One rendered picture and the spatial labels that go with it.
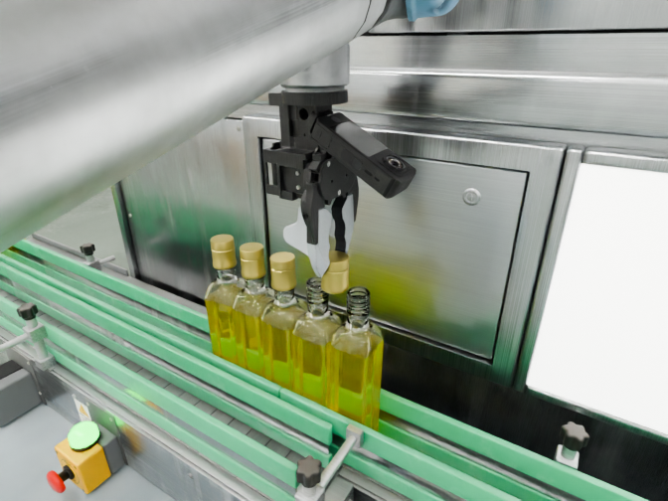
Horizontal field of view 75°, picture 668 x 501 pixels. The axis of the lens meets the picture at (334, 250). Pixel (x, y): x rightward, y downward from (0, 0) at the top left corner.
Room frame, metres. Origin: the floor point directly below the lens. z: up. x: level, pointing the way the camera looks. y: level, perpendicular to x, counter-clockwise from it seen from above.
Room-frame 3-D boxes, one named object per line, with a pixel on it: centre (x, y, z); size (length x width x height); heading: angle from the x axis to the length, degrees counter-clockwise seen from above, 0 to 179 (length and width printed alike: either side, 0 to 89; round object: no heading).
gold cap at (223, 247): (0.59, 0.17, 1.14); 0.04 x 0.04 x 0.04
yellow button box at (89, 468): (0.52, 0.41, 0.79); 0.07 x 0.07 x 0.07; 58
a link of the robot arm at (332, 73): (0.49, 0.02, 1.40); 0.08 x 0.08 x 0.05
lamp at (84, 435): (0.52, 0.41, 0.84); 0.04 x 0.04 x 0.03
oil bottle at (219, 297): (0.59, 0.17, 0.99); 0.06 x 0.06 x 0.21; 59
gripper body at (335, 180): (0.50, 0.03, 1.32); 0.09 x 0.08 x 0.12; 56
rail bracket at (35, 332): (0.62, 0.55, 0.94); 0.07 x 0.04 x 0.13; 148
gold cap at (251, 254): (0.56, 0.12, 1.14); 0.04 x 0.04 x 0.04
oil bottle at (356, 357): (0.47, -0.03, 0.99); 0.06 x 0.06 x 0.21; 59
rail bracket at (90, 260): (0.92, 0.55, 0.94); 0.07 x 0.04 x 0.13; 148
